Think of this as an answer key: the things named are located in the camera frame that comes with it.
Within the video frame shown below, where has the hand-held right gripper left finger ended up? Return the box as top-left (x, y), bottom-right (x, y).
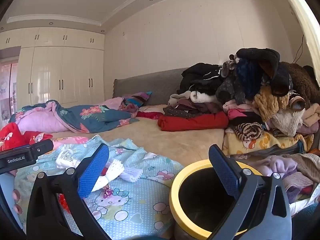
top-left (26, 143), bottom-right (118, 240)

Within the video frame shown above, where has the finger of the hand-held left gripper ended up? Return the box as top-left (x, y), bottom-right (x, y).
top-left (31, 139), bottom-right (54, 160)

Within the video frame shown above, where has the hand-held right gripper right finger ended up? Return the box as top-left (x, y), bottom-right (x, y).
top-left (207, 144), bottom-right (293, 240)

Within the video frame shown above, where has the yellow rimmed black trash bin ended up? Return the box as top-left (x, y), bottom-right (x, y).
top-left (169, 159), bottom-right (263, 240)

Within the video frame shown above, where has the red candy wrapper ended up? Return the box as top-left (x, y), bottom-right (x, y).
top-left (57, 192), bottom-right (71, 213)

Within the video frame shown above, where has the person's left hand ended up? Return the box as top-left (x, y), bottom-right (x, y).
top-left (10, 189), bottom-right (24, 215)

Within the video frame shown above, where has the white foam fruit net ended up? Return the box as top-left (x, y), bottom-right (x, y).
top-left (91, 159), bottom-right (143, 192)

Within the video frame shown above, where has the red printed cloth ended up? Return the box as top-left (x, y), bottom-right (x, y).
top-left (0, 122), bottom-right (53, 146)

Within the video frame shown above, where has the white crumpled wrapper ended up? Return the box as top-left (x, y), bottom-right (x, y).
top-left (55, 149), bottom-right (84, 169)

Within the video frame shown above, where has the pink cartoon blanket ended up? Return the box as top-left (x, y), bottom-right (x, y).
top-left (50, 136), bottom-right (89, 144)

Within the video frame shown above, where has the tiger striped cloth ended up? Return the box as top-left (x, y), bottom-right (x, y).
top-left (232, 122), bottom-right (264, 141)

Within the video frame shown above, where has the blue floral quilt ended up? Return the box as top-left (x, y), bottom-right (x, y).
top-left (15, 99), bottom-right (140, 133)

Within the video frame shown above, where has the light blue cartoon cat sheet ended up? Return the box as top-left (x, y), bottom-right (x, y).
top-left (14, 135), bottom-right (185, 240)

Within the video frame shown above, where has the yellow cartoon blanket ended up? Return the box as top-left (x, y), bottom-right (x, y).
top-left (222, 127), bottom-right (314, 157)

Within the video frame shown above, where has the light purple garment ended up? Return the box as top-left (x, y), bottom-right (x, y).
top-left (264, 155), bottom-right (298, 178)

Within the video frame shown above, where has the red folded garment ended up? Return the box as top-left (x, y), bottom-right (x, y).
top-left (157, 111), bottom-right (229, 132)

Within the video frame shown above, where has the pink garment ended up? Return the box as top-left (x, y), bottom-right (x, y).
top-left (222, 102), bottom-right (253, 121)

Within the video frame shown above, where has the beige bed sheet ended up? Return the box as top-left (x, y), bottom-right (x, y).
top-left (51, 105), bottom-right (225, 172)

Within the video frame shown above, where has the dark dotted garment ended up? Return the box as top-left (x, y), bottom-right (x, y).
top-left (164, 103), bottom-right (222, 117)

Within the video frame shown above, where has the white fleece garment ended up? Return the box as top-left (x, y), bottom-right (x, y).
top-left (190, 90), bottom-right (221, 103)

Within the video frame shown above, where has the white wardrobe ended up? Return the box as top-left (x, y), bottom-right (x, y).
top-left (0, 27), bottom-right (105, 105)

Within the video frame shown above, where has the beige knit garment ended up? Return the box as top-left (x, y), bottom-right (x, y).
top-left (282, 152), bottom-right (320, 183)

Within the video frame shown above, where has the grey dotted garment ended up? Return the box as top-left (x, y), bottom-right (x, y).
top-left (216, 76), bottom-right (247, 106)

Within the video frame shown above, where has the striped pillow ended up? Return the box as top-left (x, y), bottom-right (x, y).
top-left (122, 91), bottom-right (152, 108)

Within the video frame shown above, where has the dark teal garment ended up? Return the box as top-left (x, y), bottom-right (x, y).
top-left (291, 204), bottom-right (319, 240)

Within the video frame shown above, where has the dark blue fuzzy garment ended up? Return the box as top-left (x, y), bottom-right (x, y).
top-left (236, 59), bottom-right (262, 96)

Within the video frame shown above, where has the black jacket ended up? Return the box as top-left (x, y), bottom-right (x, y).
top-left (177, 63), bottom-right (225, 93)

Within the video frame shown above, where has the grey padded headboard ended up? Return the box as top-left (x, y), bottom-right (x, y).
top-left (112, 67), bottom-right (190, 105)

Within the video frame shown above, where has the grey plush item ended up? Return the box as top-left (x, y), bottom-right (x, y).
top-left (220, 54), bottom-right (241, 78)

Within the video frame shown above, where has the brown plush toy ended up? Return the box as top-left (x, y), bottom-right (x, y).
top-left (252, 62), bottom-right (320, 138)

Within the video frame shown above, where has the black furry garment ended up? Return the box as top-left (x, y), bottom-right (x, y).
top-left (236, 48), bottom-right (291, 96)

